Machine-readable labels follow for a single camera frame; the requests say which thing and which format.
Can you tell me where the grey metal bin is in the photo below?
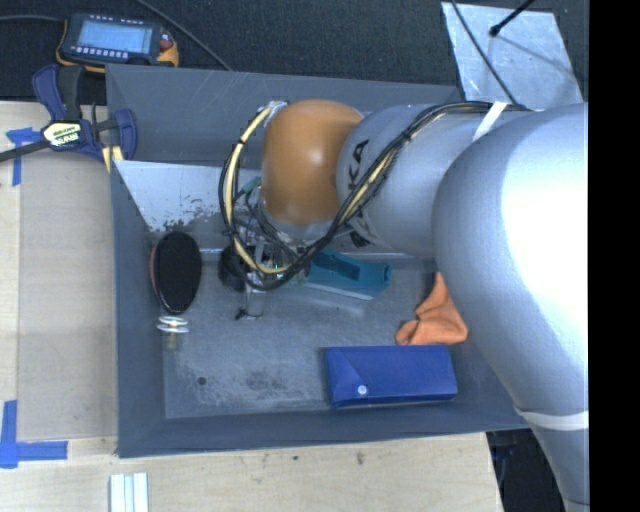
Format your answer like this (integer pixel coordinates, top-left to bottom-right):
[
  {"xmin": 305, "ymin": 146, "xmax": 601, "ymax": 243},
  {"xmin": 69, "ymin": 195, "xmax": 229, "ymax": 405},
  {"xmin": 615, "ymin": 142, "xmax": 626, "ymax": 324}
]
[{"xmin": 104, "ymin": 63, "xmax": 532, "ymax": 459}]

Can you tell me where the black oval object orange rim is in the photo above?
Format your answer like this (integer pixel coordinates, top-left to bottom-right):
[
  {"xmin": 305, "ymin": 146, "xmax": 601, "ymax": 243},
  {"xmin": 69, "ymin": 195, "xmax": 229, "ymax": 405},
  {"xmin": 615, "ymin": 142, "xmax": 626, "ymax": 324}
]
[{"xmin": 150, "ymin": 230, "xmax": 204, "ymax": 317}]

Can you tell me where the teal box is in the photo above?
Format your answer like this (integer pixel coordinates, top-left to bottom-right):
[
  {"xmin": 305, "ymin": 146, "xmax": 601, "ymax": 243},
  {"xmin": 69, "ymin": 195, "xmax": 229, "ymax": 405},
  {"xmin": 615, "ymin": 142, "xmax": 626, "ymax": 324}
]
[{"xmin": 302, "ymin": 249, "xmax": 393, "ymax": 302}]

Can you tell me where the blue box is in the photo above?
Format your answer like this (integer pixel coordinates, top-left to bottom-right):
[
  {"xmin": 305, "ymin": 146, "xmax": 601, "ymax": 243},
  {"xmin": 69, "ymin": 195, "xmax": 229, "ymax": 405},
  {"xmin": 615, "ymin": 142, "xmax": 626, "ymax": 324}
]
[{"xmin": 321, "ymin": 344, "xmax": 459, "ymax": 410}]

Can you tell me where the orange cloth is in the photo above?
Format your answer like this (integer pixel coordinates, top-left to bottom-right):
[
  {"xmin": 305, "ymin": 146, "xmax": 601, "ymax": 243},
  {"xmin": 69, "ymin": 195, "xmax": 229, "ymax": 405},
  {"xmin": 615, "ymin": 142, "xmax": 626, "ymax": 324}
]
[{"xmin": 394, "ymin": 271, "xmax": 470, "ymax": 347}]

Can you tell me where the pale wood flat board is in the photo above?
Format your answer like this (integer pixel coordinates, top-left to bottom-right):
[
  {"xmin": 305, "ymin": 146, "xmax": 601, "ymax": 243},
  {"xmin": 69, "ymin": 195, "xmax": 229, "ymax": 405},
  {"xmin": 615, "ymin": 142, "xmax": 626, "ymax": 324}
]
[{"xmin": 16, "ymin": 158, "xmax": 120, "ymax": 442}]

